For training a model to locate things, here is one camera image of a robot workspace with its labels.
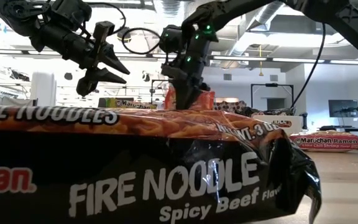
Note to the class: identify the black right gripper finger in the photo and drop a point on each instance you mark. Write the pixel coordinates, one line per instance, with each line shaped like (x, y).
(186, 96)

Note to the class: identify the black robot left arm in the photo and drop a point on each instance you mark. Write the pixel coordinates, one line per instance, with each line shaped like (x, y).
(20, 12)

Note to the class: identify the green Maruchan ramen packet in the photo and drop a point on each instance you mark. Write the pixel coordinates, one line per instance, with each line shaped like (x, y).
(328, 141)
(132, 104)

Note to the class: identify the white column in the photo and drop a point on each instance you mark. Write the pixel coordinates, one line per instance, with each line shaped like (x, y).
(43, 88)

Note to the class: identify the black wall monitor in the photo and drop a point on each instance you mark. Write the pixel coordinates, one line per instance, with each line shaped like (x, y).
(342, 108)

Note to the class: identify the white plastic bin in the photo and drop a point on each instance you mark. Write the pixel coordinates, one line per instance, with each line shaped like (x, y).
(261, 126)

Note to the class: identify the black background robot arm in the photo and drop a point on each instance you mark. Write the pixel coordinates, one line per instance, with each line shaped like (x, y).
(350, 109)

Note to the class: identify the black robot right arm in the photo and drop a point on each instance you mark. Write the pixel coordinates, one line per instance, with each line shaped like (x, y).
(346, 18)

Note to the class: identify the red Maruchan Saucy Noodles packet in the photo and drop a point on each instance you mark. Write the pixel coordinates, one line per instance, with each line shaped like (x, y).
(170, 99)

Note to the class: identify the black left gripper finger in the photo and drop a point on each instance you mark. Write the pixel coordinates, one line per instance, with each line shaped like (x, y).
(110, 60)
(95, 77)

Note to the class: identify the black metal stand frame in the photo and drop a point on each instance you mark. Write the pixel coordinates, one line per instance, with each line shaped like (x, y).
(272, 84)

